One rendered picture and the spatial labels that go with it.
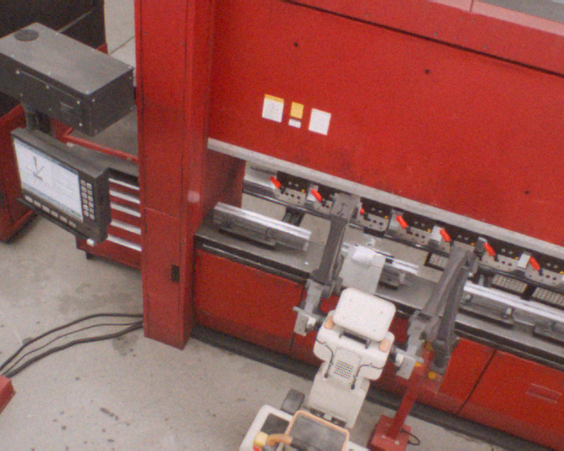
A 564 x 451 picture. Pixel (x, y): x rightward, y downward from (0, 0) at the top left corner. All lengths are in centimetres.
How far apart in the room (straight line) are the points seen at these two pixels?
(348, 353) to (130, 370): 168
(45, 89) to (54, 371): 188
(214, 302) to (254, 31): 159
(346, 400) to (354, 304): 52
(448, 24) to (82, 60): 133
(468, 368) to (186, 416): 150
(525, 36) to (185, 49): 125
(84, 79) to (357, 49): 103
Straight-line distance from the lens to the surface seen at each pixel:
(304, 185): 314
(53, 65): 264
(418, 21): 260
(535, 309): 344
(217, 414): 384
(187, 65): 276
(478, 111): 276
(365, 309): 259
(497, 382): 364
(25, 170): 299
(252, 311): 370
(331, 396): 297
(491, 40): 260
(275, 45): 281
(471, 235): 312
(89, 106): 250
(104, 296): 433
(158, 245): 347
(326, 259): 267
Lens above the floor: 330
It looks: 44 degrees down
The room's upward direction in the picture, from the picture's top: 9 degrees clockwise
